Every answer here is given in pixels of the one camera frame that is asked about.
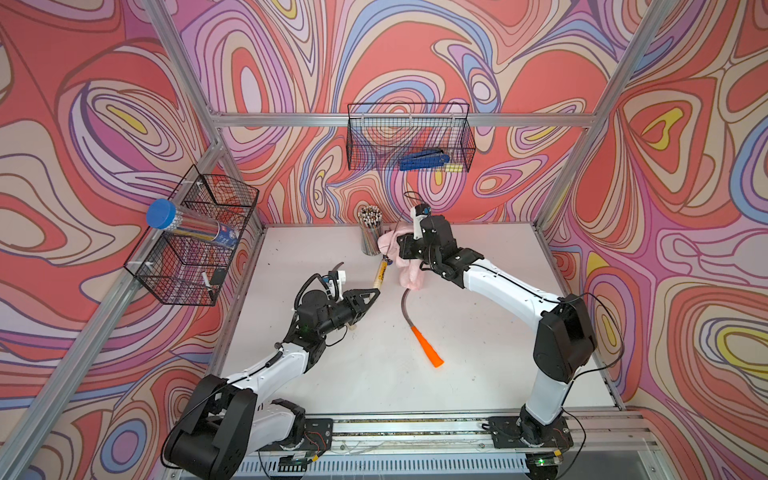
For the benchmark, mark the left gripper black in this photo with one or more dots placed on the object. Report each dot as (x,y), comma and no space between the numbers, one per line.
(352,305)

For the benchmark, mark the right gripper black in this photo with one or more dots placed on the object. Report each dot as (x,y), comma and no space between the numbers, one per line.
(405,243)

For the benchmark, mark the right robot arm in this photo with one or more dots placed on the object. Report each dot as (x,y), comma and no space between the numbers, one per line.
(564,336)

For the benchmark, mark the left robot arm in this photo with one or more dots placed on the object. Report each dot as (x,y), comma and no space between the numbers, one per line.
(229,418)

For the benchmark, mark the cup of coloured pencils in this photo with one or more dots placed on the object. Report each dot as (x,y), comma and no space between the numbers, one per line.
(370,221)

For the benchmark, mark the blue tool in basket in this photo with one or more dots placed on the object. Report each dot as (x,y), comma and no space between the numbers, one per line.
(425,159)

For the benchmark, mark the blue cap pencil tube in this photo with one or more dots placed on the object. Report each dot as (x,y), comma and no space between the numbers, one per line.
(166,216)

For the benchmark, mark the black wire basket back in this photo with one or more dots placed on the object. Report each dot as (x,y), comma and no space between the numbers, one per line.
(380,133)

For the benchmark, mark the black wire basket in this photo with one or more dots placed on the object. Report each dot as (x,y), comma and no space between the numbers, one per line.
(380,133)
(180,270)

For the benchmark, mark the orange handle sickle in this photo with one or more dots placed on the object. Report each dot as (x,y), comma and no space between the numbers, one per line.
(431,354)

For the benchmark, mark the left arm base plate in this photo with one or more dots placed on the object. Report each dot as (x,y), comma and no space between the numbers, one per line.
(317,437)

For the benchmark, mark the black wire basket left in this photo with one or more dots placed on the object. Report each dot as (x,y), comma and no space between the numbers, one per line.
(180,270)

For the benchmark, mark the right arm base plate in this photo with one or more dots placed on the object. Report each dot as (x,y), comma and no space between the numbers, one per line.
(511,432)

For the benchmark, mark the aluminium front rail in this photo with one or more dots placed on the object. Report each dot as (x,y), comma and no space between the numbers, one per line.
(592,428)

